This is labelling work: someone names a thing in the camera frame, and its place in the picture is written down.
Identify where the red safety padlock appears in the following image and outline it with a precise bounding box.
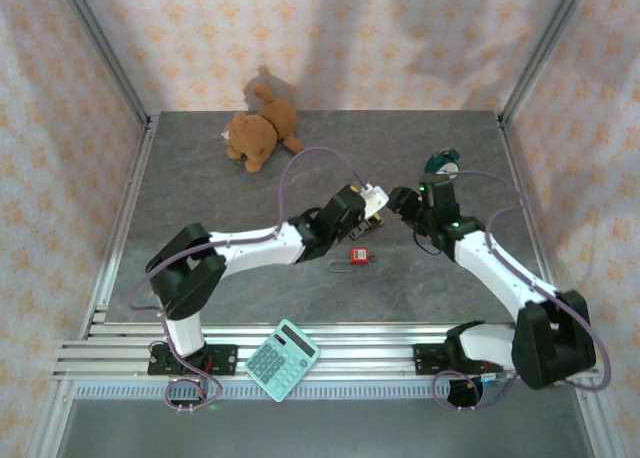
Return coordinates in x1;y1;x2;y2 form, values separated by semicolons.
329;246;374;274

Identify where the teal alarm clock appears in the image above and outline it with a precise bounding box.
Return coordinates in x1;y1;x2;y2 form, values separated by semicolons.
424;146;461;180

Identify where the brown plush toy animal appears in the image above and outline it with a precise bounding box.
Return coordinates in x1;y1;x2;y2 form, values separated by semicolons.
221;85;304;173

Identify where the teal calculator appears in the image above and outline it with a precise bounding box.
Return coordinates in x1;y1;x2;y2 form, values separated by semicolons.
244;318;321;404

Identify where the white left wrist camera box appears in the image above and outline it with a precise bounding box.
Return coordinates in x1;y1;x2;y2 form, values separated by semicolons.
359;182;391;219

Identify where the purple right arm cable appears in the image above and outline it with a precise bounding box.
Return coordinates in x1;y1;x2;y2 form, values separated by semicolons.
432;170;612;412

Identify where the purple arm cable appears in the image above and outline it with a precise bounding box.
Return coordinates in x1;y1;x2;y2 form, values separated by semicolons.
127;146;371;414
432;170;612;412

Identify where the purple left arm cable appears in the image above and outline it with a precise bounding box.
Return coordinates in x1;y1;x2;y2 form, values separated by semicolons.
127;146;371;414

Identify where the aluminium table side rail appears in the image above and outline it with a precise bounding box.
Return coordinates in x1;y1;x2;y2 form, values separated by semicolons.
79;115;161;339
497;115;571;337

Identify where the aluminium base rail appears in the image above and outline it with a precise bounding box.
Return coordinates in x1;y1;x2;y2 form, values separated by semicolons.
52;322;599;382

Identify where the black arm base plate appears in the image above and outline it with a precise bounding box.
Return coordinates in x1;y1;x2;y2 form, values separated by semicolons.
147;343;238;378
413;343;504;378

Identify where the slotted grey cable duct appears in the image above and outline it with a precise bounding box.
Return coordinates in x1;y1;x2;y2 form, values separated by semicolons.
74;381;576;402

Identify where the aluminium frame post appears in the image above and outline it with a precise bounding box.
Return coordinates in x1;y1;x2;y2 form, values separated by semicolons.
499;0;596;127
52;0;151;129

